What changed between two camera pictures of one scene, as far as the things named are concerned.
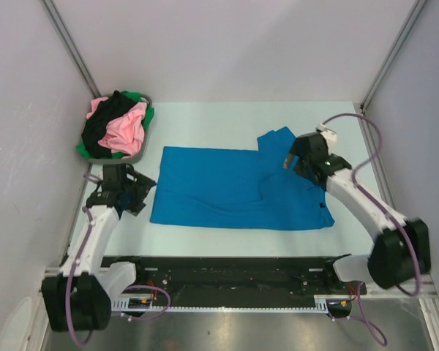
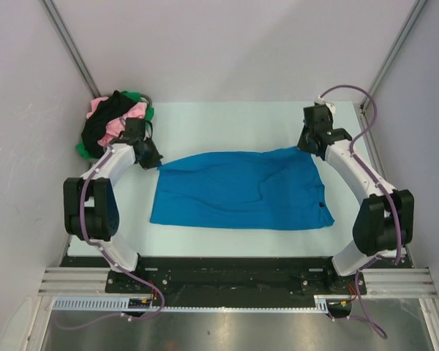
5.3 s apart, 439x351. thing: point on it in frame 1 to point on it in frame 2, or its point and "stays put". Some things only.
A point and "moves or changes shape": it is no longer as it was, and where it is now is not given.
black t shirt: (96, 124) stays put
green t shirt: (136, 97) stays put
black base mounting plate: (238, 276) stays put
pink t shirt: (125, 132) stays put
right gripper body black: (301, 165) to (304, 142)
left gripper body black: (137, 191) to (152, 156)
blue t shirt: (238, 188) moves or changes shape
